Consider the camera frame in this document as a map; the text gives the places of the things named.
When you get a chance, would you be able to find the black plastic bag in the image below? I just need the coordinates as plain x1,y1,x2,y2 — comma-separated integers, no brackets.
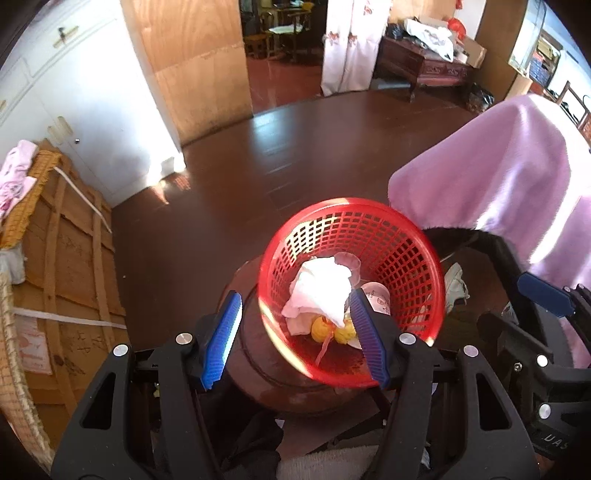
468,83,495,112

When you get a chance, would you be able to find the yellow pineapple toy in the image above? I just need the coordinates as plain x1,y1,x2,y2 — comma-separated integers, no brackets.
310,316,357,346

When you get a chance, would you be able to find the white tissue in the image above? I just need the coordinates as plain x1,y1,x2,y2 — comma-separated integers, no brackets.
281,257,354,335

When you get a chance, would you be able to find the large cardboard crate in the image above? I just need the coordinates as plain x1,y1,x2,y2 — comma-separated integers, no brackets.
0,138,127,457

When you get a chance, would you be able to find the pink printed cloth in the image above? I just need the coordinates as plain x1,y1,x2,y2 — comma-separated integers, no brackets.
0,140,38,217

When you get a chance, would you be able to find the floral white curtain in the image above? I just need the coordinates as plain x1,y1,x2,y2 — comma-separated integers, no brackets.
321,0,393,97

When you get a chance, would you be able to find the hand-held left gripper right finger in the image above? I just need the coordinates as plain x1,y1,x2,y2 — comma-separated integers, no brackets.
348,287,541,480

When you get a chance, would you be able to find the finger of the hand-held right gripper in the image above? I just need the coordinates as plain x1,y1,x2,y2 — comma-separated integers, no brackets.
478,310,555,367
517,272,591,320

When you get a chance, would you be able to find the white paper cup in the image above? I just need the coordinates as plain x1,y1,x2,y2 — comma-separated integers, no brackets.
360,282,392,317

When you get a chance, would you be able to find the white cabinet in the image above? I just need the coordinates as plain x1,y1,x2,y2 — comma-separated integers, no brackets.
0,0,185,208

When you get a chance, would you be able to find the white plastic bag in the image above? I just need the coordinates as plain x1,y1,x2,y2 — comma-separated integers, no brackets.
406,18,455,58

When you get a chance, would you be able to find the wooden chair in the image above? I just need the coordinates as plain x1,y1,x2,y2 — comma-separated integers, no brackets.
268,7,315,61

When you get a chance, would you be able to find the carved wooden bench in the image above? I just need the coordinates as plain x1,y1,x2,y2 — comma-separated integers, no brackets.
376,36,476,103

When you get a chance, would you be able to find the brown round stool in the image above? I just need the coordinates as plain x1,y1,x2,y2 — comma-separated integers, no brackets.
221,261,393,414

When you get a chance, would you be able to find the cardboard box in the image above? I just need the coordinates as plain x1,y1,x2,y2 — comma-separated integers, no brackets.
455,37,488,68

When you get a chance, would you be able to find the purple printed tablecloth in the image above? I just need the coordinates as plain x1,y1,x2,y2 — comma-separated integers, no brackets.
388,95,591,370

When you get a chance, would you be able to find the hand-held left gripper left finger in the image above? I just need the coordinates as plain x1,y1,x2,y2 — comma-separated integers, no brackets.
50,290,244,480

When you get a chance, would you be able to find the clear plastic cup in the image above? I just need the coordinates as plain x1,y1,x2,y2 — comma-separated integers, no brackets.
335,251,362,287

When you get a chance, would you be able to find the white rag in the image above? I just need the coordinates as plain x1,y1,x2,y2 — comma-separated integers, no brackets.
442,263,470,319

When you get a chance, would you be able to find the red plastic mesh basket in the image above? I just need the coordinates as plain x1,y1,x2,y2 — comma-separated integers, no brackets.
259,198,446,387

